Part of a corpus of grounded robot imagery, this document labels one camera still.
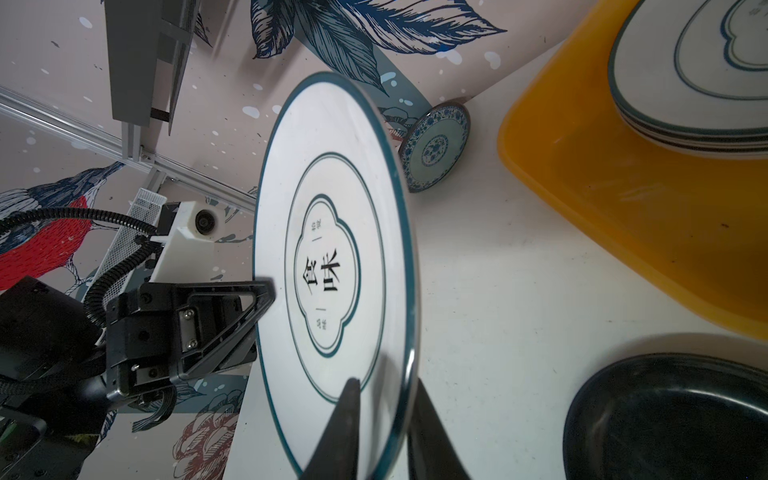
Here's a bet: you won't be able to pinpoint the yellow plastic bin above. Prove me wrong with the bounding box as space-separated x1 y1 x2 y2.
497 1 767 340

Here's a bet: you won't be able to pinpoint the small teal patterned plate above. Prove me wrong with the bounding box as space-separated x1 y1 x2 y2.
399 101 471 193

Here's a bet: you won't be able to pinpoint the left black cable conduit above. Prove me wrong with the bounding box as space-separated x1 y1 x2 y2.
0 206 163 328

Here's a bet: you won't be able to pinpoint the black round plate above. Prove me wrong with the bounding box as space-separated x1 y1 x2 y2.
562 353 767 479

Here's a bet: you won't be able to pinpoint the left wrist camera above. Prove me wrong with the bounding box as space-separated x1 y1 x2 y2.
150 201 220 283

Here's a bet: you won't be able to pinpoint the green rim plate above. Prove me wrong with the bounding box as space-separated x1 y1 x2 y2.
621 115 767 160

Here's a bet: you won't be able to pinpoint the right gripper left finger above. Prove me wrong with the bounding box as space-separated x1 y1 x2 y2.
300 378 361 480

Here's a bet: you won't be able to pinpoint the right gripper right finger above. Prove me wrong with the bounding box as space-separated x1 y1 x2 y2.
407 380 470 480

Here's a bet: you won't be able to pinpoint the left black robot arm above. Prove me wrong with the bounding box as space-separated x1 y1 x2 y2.
1 277 276 479

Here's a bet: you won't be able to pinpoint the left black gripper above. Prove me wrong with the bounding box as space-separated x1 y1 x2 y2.
106 278 276 398

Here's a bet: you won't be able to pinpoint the white plate black rings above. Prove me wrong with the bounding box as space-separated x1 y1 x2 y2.
251 71 420 480
607 0 768 136

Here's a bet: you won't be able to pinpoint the white mesh wall shelf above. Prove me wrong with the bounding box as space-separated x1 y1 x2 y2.
94 188 167 280

